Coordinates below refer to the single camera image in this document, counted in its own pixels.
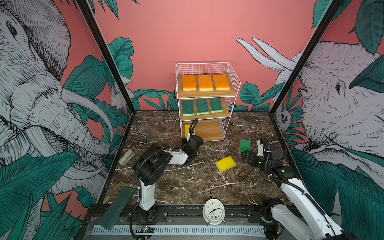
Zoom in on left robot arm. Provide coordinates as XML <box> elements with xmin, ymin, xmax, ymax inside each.
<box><xmin>133</xmin><ymin>118</ymin><xmax>204</xmax><ymax>221</ymax></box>

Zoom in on white slotted cable duct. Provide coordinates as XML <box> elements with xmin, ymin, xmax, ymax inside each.
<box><xmin>91</xmin><ymin>225</ymin><xmax>265</xmax><ymax>237</ymax></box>

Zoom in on orange sponge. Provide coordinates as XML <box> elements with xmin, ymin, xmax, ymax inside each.
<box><xmin>198</xmin><ymin>75</ymin><xmax>214</xmax><ymax>91</ymax></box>
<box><xmin>213</xmin><ymin>75</ymin><xmax>231</xmax><ymax>91</ymax></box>
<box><xmin>182</xmin><ymin>75</ymin><xmax>197</xmax><ymax>91</ymax></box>

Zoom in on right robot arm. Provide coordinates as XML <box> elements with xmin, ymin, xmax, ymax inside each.
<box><xmin>240</xmin><ymin>138</ymin><xmax>357</xmax><ymax>240</ymax></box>

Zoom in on grey block by wall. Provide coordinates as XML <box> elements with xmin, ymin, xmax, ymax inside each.
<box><xmin>119</xmin><ymin>150</ymin><xmax>135</xmax><ymax>165</ymax></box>

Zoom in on yellow sponge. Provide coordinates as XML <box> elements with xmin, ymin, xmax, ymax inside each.
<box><xmin>184</xmin><ymin>124</ymin><xmax>191</xmax><ymax>138</ymax></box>
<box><xmin>215</xmin><ymin>156</ymin><xmax>236</xmax><ymax>173</ymax></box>

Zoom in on white wire three-tier shelf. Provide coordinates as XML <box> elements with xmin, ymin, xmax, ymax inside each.
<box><xmin>176</xmin><ymin>62</ymin><xmax>241</xmax><ymax>142</ymax></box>

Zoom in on white alarm clock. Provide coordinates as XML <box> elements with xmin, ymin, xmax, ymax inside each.
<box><xmin>203</xmin><ymin>199</ymin><xmax>226</xmax><ymax>226</ymax></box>

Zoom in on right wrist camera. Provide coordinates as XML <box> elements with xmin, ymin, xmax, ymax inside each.
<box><xmin>257</xmin><ymin>138</ymin><xmax>270</xmax><ymax>157</ymax></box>

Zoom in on green sponge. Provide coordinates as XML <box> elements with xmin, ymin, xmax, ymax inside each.
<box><xmin>181</xmin><ymin>100</ymin><xmax>195</xmax><ymax>117</ymax></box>
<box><xmin>196</xmin><ymin>99</ymin><xmax>209</xmax><ymax>115</ymax></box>
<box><xmin>239</xmin><ymin>139</ymin><xmax>251</xmax><ymax>154</ymax></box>
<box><xmin>210</xmin><ymin>98</ymin><xmax>223</xmax><ymax>113</ymax></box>

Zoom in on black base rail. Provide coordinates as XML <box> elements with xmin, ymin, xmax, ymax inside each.
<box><xmin>85</xmin><ymin>205</ymin><xmax>304</xmax><ymax>224</ymax></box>

